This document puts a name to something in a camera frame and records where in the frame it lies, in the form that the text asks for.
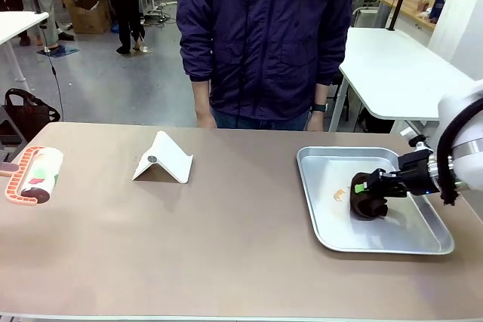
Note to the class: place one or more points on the blue floor mat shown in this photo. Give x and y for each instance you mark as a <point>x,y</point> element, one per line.
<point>60,51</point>

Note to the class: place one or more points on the blue jeans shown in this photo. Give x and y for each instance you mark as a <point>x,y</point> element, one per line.
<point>260,122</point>

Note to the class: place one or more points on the person in white shirt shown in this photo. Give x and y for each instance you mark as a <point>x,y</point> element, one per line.
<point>126,9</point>

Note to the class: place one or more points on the green paper scrap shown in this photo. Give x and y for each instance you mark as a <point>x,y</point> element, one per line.
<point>56,180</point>

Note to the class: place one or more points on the person's right hand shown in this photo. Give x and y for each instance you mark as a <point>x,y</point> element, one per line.
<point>205,120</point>

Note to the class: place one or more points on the person's left forearm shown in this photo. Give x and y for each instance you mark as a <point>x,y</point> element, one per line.
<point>322,92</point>

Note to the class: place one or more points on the pink white lint roller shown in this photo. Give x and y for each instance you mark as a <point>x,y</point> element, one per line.
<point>37,171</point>

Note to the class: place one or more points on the large white table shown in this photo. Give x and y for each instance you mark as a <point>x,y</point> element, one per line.
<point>392,65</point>

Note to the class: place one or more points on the white folded roller stand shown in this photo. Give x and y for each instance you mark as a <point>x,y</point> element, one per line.
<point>166,160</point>

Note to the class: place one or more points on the navy blue box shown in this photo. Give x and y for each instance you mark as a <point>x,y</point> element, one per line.
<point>437,9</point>

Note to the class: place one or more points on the dark brown towel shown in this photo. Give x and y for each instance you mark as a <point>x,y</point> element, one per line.
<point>368,205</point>

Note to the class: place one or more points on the clear plastic cup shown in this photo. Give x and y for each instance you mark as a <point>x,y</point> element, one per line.
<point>425,1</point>

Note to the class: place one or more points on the person's left hand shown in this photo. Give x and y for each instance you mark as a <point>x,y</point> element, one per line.
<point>315,123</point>

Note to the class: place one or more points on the silver metal tray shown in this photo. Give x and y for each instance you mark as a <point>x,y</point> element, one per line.
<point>377,235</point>

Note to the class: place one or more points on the person's right forearm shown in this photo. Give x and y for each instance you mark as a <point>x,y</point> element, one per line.
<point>200,95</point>

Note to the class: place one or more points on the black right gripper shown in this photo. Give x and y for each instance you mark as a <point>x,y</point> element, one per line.
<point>417,175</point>

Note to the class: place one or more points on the black wrist watch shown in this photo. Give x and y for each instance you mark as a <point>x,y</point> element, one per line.
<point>319,108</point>

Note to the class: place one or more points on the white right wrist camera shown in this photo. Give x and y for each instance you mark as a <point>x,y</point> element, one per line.
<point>420,144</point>

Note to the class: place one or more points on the black mesh bag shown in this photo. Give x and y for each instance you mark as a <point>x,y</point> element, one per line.
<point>30,114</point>

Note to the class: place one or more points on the brown cardboard box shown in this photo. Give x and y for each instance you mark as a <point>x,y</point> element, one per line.
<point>88,14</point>

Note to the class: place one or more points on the small white table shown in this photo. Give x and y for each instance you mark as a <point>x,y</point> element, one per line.
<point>15,22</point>

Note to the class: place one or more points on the person in navy jacket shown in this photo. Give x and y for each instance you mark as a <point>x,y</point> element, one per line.
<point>264,35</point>

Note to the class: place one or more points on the wooden desk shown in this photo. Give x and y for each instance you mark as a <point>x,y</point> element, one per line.
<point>411,11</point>

